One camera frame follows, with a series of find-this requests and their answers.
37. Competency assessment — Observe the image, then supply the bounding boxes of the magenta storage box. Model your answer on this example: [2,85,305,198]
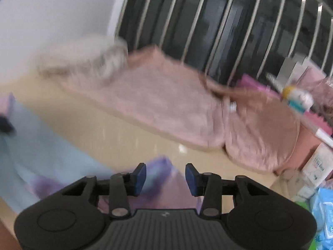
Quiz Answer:
[239,74,283,98]

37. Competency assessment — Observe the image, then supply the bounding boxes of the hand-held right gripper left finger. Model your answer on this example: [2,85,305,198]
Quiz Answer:
[61,163,147,218]

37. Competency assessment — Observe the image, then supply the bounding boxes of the white plush toy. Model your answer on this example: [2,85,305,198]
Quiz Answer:
[282,85,314,114]

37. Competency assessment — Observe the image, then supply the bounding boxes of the pink pouch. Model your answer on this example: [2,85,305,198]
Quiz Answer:
[299,66,327,89]

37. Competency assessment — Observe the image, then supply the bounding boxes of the metal window guard bars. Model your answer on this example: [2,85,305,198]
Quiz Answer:
[114,0,333,89]

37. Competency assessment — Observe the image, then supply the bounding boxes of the pink purple garment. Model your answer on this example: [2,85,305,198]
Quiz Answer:
[0,93,204,214]

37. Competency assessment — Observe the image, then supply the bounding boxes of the white printed cardboard box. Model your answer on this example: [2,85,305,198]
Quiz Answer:
[302,142,333,188]

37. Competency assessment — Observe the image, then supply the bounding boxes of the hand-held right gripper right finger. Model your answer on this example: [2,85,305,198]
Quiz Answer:
[185,163,271,219]

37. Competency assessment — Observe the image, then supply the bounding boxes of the clear bag of pink fluff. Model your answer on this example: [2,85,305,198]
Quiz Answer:
[311,77,333,121]

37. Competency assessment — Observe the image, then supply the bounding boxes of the beige knitted fringed scarf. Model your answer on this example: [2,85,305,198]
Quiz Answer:
[39,36,128,82]

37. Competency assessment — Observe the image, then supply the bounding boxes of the pink quilted jacket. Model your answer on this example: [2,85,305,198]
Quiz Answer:
[59,45,303,174]

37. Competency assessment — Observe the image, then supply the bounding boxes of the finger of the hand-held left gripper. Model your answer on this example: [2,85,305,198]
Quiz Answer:
[0,116,15,136]

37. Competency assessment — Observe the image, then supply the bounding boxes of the blue wet wipes packet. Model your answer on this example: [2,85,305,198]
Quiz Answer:
[309,186,333,250]

